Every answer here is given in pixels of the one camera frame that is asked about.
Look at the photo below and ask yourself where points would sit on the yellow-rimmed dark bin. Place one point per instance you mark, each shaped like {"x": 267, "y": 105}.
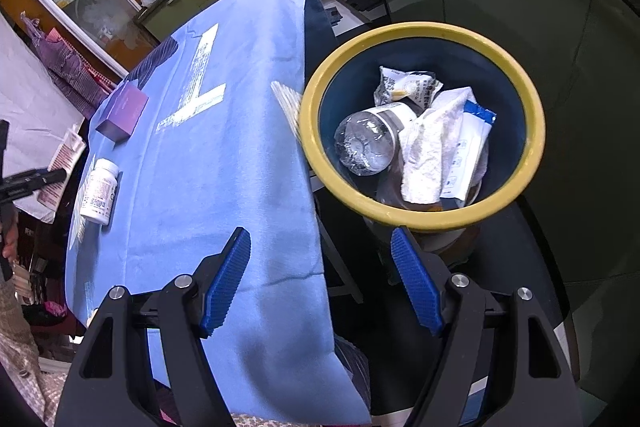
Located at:
{"x": 425, "y": 31}

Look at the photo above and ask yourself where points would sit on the clear plastic bottle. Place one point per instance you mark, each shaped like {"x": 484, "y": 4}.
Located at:
{"x": 362, "y": 142}

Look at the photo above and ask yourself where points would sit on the red white sachet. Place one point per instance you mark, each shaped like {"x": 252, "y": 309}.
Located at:
{"x": 67, "y": 152}

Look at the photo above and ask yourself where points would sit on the purple plaid cloth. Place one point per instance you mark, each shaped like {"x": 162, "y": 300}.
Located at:
{"x": 70, "y": 67}

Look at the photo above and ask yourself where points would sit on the white cloth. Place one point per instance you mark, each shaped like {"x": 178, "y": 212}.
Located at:
{"x": 30, "y": 107}

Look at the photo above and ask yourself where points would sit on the blue tablecloth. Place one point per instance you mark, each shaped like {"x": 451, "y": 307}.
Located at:
{"x": 200, "y": 167}

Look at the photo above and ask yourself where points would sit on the white paper towel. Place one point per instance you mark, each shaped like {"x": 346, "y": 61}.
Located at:
{"x": 425, "y": 157}

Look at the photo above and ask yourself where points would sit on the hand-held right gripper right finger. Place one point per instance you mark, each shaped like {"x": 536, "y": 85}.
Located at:
{"x": 415, "y": 282}

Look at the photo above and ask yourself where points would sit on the white snack wrapper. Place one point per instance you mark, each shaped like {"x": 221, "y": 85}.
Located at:
{"x": 395, "y": 87}

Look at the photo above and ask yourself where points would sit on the white packet with blue edge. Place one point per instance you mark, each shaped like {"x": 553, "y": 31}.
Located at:
{"x": 470, "y": 142}

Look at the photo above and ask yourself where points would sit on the person's left hand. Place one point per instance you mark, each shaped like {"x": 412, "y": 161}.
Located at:
{"x": 10, "y": 234}

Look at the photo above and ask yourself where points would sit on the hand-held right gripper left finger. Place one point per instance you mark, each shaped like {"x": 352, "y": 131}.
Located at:
{"x": 227, "y": 282}

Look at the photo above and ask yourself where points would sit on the dark striped cloth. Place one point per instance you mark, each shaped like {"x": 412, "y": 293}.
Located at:
{"x": 155, "y": 59}

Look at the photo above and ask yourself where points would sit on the patterned beige clothing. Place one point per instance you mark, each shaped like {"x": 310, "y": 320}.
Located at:
{"x": 25, "y": 357}

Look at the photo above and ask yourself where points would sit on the purple box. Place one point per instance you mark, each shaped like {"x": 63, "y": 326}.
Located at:
{"x": 122, "y": 109}

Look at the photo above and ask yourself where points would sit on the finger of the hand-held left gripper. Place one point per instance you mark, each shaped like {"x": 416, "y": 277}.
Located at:
{"x": 35, "y": 182}

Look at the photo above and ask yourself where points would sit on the bundle of wooden sticks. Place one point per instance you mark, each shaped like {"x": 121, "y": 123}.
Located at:
{"x": 287, "y": 107}

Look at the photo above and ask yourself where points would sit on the white pill bottle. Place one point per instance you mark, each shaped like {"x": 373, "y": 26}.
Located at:
{"x": 100, "y": 189}

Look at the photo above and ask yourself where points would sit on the glass display cabinet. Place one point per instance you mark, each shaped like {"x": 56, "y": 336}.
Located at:
{"x": 85, "y": 2}

